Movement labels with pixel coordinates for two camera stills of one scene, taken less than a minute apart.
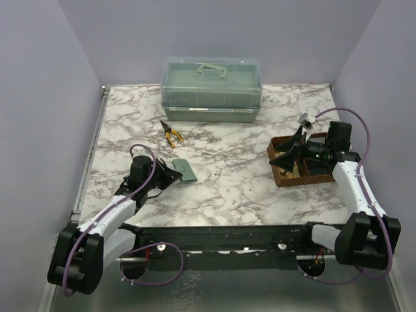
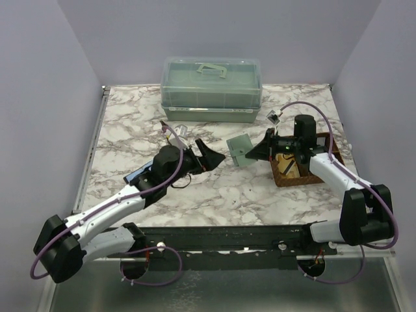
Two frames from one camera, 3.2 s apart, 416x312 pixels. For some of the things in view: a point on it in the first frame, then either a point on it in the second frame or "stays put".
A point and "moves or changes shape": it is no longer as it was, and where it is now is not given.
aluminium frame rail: [76, 213] stays put
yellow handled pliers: [168, 130] stays put
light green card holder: [182, 167] moves or changes shape
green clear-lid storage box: [211, 90] stays put
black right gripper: [301, 150] -> [271, 144]
